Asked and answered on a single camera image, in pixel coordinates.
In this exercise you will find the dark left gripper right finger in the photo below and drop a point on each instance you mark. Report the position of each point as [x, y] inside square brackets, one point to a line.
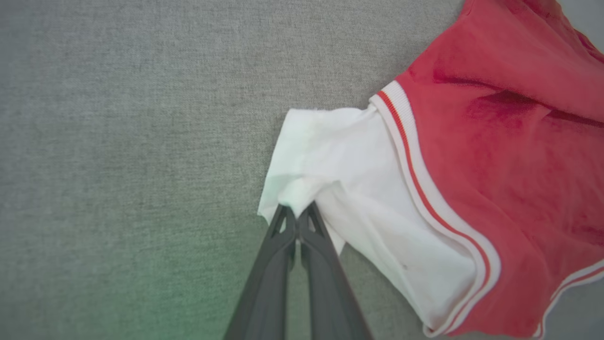
[330, 293]

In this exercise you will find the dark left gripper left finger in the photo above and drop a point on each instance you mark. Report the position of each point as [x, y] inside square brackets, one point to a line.
[269, 283]

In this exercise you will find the grey fabric sofa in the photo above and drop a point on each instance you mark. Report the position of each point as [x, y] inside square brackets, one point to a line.
[141, 141]

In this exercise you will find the red white-trimmed garment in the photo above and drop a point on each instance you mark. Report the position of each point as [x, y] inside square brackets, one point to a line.
[495, 165]

